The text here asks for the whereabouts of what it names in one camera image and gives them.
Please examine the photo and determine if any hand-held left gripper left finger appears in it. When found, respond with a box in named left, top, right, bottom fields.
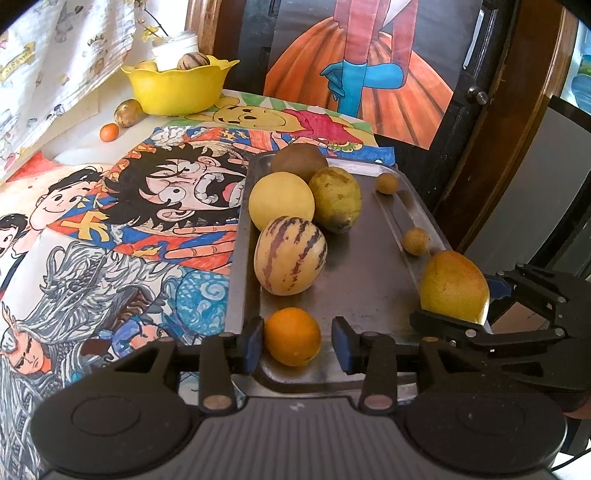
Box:
left=113, top=318, right=266, bottom=411

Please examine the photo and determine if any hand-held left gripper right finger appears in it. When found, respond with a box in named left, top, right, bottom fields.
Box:
left=331, top=316, right=476, bottom=411

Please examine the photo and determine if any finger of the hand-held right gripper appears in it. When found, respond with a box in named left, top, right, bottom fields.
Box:
left=485, top=263, right=580, bottom=330
left=410, top=308, right=568, bottom=363

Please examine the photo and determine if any orange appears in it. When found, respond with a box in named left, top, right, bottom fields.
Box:
left=264, top=307, right=321, bottom=367

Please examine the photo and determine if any yellow-red mango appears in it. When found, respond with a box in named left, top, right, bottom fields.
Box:
left=419, top=250, right=490, bottom=325

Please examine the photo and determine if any metal tray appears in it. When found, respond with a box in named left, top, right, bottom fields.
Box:
left=225, top=151, right=492, bottom=398

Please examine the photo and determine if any purple-striped pepino melon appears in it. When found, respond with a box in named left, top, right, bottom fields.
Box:
left=254, top=215, right=328, bottom=296

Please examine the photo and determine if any green-yellow mango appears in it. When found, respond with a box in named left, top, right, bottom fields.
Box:
left=308, top=167, right=363, bottom=234

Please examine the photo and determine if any round pale yellow fruit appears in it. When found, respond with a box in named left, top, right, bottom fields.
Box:
left=248, top=172, right=315, bottom=232

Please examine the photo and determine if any cartoon printed table cover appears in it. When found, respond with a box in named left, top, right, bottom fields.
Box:
left=0, top=127, right=273, bottom=480

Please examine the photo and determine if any brown kiwi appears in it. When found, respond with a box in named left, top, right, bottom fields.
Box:
left=270, top=144, right=329, bottom=183

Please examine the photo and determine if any yellow bear drawing sheet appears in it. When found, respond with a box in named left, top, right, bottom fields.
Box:
left=168, top=90, right=398, bottom=167

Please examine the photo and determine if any yellow plastic bowl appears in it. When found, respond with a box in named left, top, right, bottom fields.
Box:
left=121, top=58, right=241, bottom=116

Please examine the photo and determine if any small yellow-brown fruit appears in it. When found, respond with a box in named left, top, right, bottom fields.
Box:
left=114, top=99, right=144, bottom=128

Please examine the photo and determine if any striped round fruit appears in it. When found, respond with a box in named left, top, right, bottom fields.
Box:
left=178, top=52, right=212, bottom=71

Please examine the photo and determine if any black door panel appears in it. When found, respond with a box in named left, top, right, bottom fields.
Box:
left=217, top=0, right=509, bottom=227

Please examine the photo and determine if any white cup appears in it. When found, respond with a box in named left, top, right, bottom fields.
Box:
left=151, top=30, right=200, bottom=72

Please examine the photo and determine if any yellow flower sprig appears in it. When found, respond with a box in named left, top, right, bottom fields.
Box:
left=134, top=0, right=171, bottom=43

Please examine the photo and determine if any printed white curtain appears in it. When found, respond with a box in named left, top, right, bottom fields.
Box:
left=0, top=0, right=139, bottom=171

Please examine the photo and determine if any brown wooden door frame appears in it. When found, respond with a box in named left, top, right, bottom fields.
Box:
left=185, top=0, right=580, bottom=259

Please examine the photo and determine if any painted figure wall poster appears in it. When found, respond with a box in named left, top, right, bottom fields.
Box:
left=263, top=0, right=485, bottom=151

